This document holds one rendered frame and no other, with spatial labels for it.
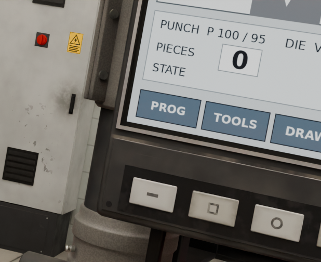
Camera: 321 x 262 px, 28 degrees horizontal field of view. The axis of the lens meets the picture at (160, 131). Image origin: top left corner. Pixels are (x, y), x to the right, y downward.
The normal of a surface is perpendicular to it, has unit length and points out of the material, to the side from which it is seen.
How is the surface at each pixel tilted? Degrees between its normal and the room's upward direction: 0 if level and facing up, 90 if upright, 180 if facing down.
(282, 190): 90
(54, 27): 90
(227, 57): 90
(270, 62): 90
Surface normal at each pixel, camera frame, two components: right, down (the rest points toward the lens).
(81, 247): -0.76, -0.11
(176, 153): -0.28, 0.00
